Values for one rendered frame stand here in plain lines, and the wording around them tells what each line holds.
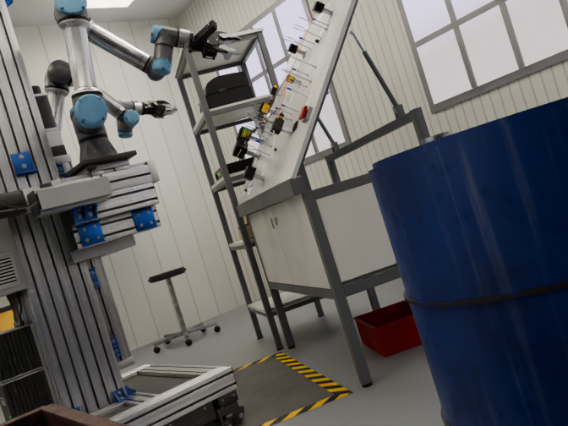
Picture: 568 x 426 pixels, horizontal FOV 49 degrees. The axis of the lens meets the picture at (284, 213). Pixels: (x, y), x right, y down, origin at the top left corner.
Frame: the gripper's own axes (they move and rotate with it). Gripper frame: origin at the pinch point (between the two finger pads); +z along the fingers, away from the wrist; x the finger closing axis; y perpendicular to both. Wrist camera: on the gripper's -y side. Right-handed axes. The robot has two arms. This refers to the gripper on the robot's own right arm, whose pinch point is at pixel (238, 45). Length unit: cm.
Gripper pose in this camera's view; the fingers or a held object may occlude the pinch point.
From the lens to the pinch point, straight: 266.3
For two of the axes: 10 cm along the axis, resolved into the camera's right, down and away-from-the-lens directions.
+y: -2.6, 5.3, 8.1
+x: 0.3, 8.4, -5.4
